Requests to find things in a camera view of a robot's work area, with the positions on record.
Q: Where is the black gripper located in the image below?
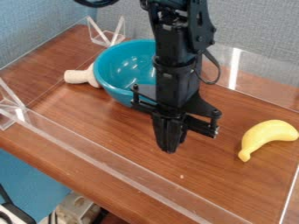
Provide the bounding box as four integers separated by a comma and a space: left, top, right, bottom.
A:
131, 84, 222, 154

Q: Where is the blue bowl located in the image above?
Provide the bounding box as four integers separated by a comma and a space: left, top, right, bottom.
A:
94, 39, 155, 107

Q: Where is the white and red toy mushroom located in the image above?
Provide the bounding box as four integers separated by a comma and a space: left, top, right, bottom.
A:
65, 65, 102, 88

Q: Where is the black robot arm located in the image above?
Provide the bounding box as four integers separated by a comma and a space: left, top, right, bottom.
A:
131, 0, 222, 153

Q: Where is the yellow toy banana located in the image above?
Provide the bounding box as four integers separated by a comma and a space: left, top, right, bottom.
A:
238, 120, 299, 162

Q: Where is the clear acrylic front barrier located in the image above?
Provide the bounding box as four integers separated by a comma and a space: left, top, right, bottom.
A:
0, 109, 252, 224

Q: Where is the clear acrylic barrier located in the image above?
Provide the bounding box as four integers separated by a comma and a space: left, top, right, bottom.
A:
0, 109, 252, 224
210, 44, 299, 113

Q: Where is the clear acrylic back barrier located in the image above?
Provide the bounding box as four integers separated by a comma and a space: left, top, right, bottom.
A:
210, 44, 299, 113

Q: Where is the white block under table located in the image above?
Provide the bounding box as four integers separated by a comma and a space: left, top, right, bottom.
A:
47, 192, 101, 224

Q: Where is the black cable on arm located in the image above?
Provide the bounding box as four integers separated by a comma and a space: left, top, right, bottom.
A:
194, 49, 222, 86

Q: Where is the clear acrylic corner bracket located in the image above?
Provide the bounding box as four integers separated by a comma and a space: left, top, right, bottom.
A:
87, 16, 127, 48

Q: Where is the clear acrylic left bracket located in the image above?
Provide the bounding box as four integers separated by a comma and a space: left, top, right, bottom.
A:
0, 78, 27, 131

